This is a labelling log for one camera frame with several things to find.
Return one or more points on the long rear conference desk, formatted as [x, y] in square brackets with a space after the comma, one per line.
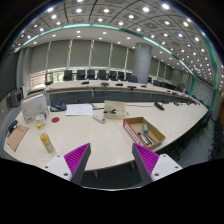
[97, 91]

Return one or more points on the red round coaster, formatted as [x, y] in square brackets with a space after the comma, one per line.
[55, 119]

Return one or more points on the brown envelope folder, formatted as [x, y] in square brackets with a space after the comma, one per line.
[16, 136]

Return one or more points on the black office chair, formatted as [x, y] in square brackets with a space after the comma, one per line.
[68, 75]
[102, 75]
[80, 75]
[91, 74]

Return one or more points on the open cardboard tray box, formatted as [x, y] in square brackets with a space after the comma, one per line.
[143, 133]

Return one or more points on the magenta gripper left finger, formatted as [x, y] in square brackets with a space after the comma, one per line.
[77, 160]

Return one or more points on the white paper sheets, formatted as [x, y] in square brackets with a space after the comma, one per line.
[79, 110]

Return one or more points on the grey round pillar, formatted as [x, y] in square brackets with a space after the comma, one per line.
[142, 62]

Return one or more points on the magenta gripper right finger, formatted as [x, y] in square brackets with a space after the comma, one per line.
[146, 161]

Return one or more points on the black device on table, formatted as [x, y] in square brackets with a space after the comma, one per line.
[156, 104]

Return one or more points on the yellow drink bottle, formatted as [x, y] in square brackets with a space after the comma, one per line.
[44, 137]

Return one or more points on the black bag on table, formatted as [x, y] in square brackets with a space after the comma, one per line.
[58, 106]

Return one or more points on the beige box with black clip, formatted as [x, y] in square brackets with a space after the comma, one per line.
[114, 110]

